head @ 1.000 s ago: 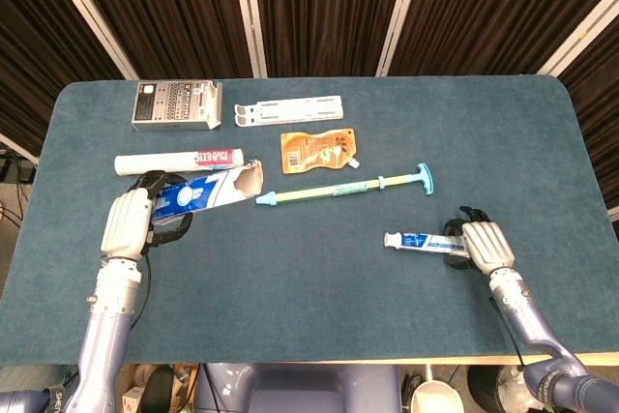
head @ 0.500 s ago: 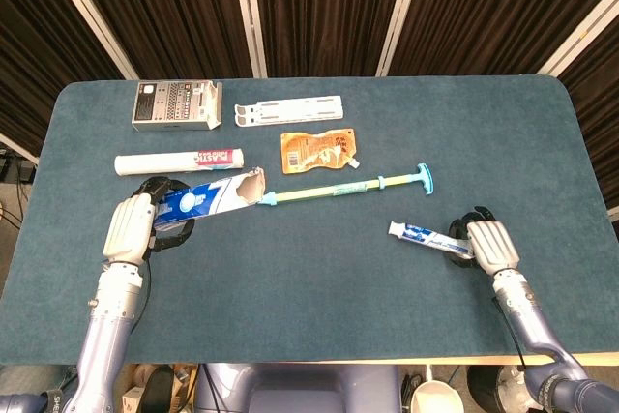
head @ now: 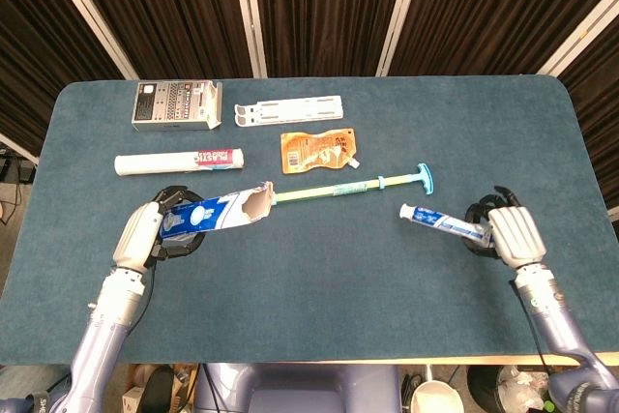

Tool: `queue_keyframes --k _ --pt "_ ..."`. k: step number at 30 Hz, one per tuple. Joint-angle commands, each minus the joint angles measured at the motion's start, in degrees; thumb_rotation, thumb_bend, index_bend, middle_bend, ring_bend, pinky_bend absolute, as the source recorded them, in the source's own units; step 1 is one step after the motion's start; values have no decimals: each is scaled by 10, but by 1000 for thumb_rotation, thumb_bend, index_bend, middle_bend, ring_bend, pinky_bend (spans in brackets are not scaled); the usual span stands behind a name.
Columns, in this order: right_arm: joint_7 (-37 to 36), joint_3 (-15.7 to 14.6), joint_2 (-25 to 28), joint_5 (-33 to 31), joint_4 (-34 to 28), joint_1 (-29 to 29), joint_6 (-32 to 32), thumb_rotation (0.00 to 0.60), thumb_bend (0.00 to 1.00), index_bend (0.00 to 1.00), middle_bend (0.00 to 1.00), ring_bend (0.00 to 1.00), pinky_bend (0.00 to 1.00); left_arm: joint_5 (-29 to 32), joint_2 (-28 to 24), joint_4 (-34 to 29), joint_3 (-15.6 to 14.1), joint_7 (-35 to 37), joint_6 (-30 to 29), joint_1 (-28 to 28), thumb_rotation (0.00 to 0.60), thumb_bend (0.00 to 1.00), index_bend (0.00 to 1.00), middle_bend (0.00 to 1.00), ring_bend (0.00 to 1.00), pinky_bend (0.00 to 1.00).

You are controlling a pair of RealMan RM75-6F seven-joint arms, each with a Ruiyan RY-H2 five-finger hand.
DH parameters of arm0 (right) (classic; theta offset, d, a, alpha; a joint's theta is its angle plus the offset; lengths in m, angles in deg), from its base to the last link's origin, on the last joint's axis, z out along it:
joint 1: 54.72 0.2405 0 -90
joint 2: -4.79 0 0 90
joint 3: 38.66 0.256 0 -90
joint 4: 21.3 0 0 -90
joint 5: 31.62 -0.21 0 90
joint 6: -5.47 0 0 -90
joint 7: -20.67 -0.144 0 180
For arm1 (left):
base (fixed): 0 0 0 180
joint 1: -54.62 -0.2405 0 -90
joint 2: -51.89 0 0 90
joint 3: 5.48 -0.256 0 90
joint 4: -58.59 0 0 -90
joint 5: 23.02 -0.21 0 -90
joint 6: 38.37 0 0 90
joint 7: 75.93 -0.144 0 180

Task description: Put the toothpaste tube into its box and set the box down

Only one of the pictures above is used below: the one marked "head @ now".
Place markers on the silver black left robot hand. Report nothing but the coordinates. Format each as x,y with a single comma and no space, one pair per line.
138,234

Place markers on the teal felt table cover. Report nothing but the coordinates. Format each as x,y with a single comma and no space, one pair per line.
338,287

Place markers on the blue green toy pump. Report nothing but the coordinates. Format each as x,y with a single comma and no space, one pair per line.
348,188

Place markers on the white bucket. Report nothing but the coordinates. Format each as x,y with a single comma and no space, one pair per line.
435,401

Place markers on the brown pleated screen curtain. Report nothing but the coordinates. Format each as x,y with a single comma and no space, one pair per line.
329,7

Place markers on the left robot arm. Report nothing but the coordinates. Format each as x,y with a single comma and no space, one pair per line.
97,345

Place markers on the white screen frame post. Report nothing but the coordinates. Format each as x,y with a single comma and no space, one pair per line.
89,11
249,11
580,37
401,11
19,149

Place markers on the orange spout pouch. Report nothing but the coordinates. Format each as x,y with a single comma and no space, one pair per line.
314,149

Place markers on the purple robot torso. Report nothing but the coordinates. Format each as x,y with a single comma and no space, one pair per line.
309,389

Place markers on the blue white toothpaste box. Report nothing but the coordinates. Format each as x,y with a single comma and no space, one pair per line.
213,215

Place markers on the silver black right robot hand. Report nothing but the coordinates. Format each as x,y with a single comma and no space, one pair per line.
517,234

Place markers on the black waste bin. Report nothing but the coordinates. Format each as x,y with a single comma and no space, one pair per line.
483,393

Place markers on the white plastic wrap roll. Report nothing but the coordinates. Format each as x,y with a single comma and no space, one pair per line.
155,163

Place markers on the brown cardboard box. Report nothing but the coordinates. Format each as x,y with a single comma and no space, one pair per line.
130,401

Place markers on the white blue toothpaste tube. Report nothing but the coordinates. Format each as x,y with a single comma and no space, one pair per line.
435,218

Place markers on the grey open cardboard box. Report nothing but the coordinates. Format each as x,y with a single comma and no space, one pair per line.
169,103

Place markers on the white folding plastic stand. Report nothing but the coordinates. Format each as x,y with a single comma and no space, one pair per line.
290,110

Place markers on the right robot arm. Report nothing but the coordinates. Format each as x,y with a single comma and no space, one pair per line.
561,335

